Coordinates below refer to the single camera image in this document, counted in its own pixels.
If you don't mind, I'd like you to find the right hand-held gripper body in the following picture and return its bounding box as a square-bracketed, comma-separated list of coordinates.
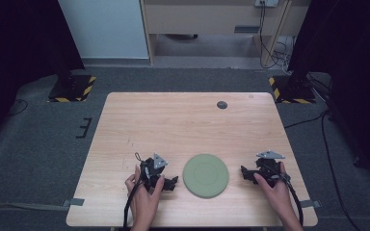
[252, 149, 292, 188]

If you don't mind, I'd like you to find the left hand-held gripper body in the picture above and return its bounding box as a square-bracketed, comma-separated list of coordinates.
[139, 153, 172, 192]

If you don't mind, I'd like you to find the person's right hand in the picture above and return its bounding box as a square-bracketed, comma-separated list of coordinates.
[253, 162, 299, 222]

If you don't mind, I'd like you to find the person's left hand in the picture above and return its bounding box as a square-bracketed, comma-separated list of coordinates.
[124, 165, 166, 222]

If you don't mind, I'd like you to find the grey tape piece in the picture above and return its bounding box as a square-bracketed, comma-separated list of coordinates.
[299, 199, 322, 209]
[62, 197, 86, 208]

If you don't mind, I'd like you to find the black stand base striped tape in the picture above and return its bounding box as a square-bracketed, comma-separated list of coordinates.
[47, 74, 97, 104]
[268, 74, 317, 105]

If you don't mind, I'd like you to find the white partition panel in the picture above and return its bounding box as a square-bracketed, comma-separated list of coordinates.
[57, 0, 150, 60]

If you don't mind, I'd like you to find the light wooden desk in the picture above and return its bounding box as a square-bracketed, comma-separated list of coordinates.
[139, 0, 312, 66]

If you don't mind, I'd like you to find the grey power socket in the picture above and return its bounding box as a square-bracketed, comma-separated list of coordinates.
[254, 0, 279, 8]

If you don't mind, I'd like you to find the left hand-held gripper black cable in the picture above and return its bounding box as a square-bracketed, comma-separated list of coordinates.
[122, 179, 143, 229]

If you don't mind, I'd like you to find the hand-held gripper black cable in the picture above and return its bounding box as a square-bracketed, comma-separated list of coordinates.
[280, 175, 304, 227]
[122, 179, 143, 229]

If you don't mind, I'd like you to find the right hand-held gripper black cable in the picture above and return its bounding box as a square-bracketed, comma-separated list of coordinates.
[280, 175, 304, 227]

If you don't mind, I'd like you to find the long black floor cable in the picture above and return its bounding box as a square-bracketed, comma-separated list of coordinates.
[283, 109, 362, 231]

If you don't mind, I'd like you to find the black metal stand post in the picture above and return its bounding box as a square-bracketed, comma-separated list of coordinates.
[287, 0, 317, 88]
[49, 0, 86, 85]

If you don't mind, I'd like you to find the white cable bundle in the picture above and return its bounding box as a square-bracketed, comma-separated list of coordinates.
[274, 36, 295, 75]

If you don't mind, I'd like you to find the black hanging cable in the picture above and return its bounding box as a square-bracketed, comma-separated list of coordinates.
[258, 1, 282, 69]

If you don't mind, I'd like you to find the thin black floor cable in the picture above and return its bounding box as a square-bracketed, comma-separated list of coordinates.
[8, 98, 29, 117]

